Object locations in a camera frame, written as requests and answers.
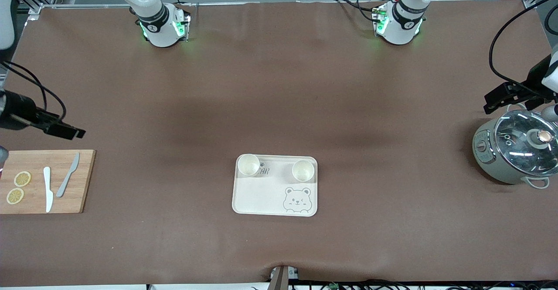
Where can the glass pot lid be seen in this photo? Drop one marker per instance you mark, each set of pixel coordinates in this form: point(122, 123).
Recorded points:
point(518, 150)

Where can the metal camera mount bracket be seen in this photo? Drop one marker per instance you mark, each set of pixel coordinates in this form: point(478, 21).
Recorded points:
point(279, 279)

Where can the brown table mat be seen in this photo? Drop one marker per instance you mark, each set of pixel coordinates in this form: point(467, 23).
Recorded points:
point(279, 107)

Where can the wooden cutting board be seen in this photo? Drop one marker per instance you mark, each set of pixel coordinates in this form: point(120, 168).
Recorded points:
point(83, 181)

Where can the grey plastic knife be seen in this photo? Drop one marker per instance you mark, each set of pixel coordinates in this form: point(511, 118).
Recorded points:
point(62, 189)

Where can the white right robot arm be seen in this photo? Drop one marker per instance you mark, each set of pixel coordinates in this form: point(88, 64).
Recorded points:
point(150, 2)

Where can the yellow lemon slice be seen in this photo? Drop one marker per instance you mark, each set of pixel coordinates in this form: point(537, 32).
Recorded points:
point(22, 179)
point(15, 196)

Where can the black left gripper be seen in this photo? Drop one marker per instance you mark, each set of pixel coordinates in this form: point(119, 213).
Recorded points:
point(532, 80)

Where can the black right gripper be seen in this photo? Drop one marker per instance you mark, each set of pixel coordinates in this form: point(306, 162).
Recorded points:
point(18, 110)

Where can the grey-green electric cooking pot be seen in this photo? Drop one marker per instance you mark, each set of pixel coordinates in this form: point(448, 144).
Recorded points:
point(484, 159)

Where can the cream bear print tray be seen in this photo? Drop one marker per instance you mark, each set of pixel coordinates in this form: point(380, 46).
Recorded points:
point(261, 194)

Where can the white plastic knife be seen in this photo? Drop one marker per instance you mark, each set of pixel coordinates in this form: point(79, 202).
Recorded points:
point(47, 185)

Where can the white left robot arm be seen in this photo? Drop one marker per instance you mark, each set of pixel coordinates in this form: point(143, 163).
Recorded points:
point(405, 24)

